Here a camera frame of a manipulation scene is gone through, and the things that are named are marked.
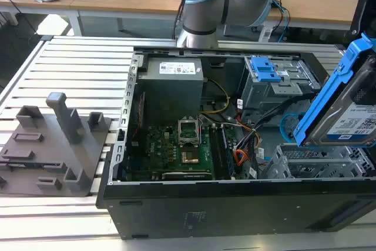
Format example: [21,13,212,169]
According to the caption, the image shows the hard disk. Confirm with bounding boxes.
[293,32,376,149]

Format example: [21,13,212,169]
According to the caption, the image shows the blue disk wire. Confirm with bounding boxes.
[280,112,304,143]

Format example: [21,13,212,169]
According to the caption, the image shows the empty blue disk carrier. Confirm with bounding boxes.
[250,56,283,83]

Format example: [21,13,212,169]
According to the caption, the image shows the grey metal disk bay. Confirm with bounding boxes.
[261,143,376,180]

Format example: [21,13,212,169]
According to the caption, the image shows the grey metal drive cage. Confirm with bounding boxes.
[238,55,323,111]

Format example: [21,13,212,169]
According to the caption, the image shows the black RAM stick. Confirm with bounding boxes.
[220,127,236,180]
[209,127,226,180]

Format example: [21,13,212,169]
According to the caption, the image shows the metal socket cover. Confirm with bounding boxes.
[177,118,202,148]

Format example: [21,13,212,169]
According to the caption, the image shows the grey power supply unit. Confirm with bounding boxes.
[136,56,205,118]

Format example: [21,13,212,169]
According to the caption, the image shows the CPU socket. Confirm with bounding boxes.
[180,149,200,166]

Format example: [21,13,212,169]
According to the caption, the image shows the black graphics card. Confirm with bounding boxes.
[160,170,213,182]

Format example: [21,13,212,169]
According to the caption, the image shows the green motherboard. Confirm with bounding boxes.
[126,124,236,182]

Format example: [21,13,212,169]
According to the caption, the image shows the black open PC case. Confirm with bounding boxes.
[95,43,376,240]

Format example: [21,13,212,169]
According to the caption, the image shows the grey parts rack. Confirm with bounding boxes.
[0,92,113,198]

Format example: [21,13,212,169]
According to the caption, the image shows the blue cables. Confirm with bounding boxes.
[270,0,292,43]

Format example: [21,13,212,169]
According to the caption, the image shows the black wire bundle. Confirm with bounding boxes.
[234,98,296,159]

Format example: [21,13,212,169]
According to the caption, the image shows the yellow wire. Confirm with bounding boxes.
[199,78,231,115]

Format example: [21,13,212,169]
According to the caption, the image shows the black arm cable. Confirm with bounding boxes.
[173,0,197,40]

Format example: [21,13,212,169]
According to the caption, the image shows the orange red wire bundle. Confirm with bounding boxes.
[233,149,251,173]

